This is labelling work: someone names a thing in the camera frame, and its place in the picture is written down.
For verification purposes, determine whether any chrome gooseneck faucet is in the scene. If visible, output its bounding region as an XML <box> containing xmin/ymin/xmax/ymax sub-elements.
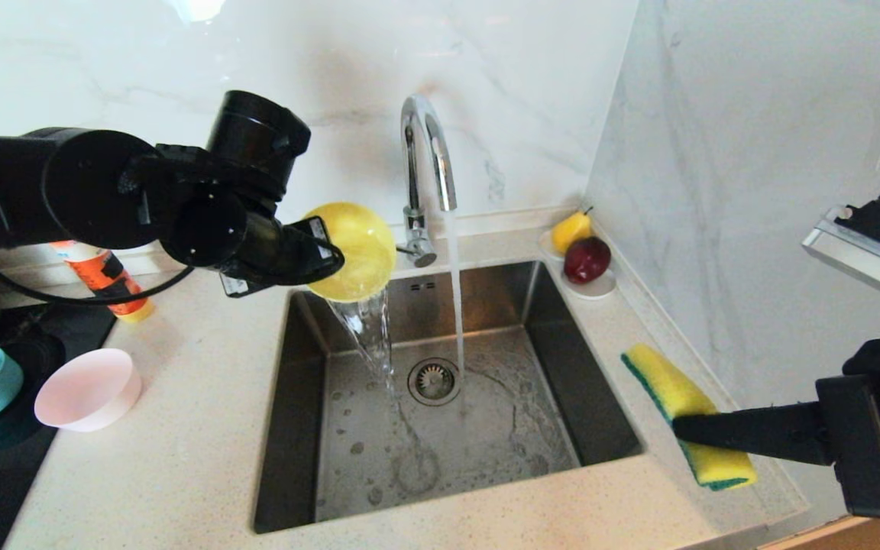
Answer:
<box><xmin>394</xmin><ymin>93</ymin><xmax>458</xmax><ymax>269</ymax></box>

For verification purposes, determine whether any round metal drain strainer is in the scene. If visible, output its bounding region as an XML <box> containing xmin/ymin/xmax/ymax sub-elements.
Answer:
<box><xmin>408</xmin><ymin>358</ymin><xmax>462</xmax><ymax>407</ymax></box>

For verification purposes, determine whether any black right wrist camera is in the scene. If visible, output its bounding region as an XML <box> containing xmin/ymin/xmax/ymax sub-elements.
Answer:
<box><xmin>802</xmin><ymin>200</ymin><xmax>880</xmax><ymax>297</ymax></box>

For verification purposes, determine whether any yellow plastic bowl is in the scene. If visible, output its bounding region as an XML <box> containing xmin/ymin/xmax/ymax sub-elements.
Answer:
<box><xmin>302</xmin><ymin>202</ymin><xmax>398</xmax><ymax>303</ymax></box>

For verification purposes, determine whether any pink plastic bowl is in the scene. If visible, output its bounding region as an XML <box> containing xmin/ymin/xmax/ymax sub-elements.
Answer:
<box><xmin>34</xmin><ymin>348</ymin><xmax>143</xmax><ymax>433</ymax></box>

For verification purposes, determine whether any yellow green sponge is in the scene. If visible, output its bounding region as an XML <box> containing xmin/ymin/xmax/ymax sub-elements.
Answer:
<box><xmin>621</xmin><ymin>344</ymin><xmax>759</xmax><ymax>491</ymax></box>

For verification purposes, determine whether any small white dish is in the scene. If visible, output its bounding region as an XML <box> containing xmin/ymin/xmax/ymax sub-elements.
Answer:
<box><xmin>537</xmin><ymin>229</ymin><xmax>616</xmax><ymax>300</ymax></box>

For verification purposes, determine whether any black induction cooktop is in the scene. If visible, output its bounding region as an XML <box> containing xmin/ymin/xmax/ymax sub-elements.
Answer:
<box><xmin>0</xmin><ymin>302</ymin><xmax>116</xmax><ymax>550</ymax></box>

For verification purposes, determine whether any dark red apple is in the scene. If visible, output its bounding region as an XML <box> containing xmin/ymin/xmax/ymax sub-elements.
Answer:
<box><xmin>564</xmin><ymin>236</ymin><xmax>612</xmax><ymax>285</ymax></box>

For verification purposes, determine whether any yellow pear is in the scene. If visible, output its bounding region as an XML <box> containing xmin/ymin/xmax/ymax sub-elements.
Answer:
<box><xmin>551</xmin><ymin>208</ymin><xmax>592</xmax><ymax>254</ymax></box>

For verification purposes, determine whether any brown wooden panel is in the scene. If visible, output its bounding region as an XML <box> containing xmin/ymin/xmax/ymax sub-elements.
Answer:
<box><xmin>757</xmin><ymin>508</ymin><xmax>880</xmax><ymax>550</ymax></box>

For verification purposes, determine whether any orange dish soap bottle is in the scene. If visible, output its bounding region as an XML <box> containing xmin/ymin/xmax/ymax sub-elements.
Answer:
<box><xmin>50</xmin><ymin>241</ymin><xmax>157</xmax><ymax>324</ymax></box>

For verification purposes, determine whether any stainless steel sink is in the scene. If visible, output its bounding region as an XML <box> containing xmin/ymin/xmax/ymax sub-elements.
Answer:
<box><xmin>253</xmin><ymin>261</ymin><xmax>645</xmax><ymax>533</ymax></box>

